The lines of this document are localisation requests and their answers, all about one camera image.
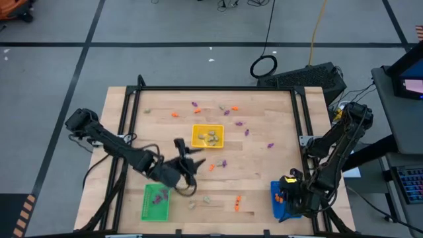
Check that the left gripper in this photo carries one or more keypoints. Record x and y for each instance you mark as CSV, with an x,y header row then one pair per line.
x,y
175,172

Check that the black desk crossbar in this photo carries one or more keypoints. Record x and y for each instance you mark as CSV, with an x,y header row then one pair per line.
x,y
370,153

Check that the yellow power plugs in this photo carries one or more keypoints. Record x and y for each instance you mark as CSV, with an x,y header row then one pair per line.
x,y
337,114

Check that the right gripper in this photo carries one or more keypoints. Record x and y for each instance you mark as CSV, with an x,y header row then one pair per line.
x,y
297,195

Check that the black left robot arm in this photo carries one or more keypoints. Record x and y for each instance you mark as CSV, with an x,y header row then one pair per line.
x,y
109,143

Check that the black computer case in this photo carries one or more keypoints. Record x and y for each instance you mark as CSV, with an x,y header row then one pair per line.
x,y
304,79

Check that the small purple block right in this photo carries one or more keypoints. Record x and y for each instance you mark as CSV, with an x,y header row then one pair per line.
x,y
246,132

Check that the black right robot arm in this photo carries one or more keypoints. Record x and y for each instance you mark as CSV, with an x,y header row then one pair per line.
x,y
333,158

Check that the purple block behind basket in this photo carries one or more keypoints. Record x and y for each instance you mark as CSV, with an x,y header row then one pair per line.
x,y
239,124

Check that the black computer monitor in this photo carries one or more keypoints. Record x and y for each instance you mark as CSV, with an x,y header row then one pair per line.
x,y
406,72

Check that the backlit keyboard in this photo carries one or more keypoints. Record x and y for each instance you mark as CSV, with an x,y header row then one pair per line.
x,y
411,183

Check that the green plastic basket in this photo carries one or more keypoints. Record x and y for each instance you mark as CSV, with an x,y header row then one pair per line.
x,y
148,211

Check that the blue plastic basket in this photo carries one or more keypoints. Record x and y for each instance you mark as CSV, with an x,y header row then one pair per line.
x,y
276,188

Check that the orange wheeled machine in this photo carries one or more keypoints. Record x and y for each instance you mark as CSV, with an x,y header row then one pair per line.
x,y
13,8

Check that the yellow tape tag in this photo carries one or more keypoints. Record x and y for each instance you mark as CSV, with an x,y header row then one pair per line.
x,y
291,180

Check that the white paper sheet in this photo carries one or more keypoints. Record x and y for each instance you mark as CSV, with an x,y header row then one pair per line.
x,y
355,172

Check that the striped sign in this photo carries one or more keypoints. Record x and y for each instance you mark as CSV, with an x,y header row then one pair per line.
x,y
419,33

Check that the grey side desk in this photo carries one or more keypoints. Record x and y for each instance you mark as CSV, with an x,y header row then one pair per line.
x,y
406,125

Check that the hazard striped floor mat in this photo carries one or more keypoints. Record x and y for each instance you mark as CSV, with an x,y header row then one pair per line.
x,y
10,215

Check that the grey keyboard shelf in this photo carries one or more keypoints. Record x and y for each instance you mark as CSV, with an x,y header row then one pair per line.
x,y
413,218

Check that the orange foam piece centre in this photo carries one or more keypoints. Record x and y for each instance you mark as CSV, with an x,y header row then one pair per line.
x,y
211,167

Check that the yellow plastic basket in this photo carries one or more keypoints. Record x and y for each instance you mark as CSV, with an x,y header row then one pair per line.
x,y
196,142

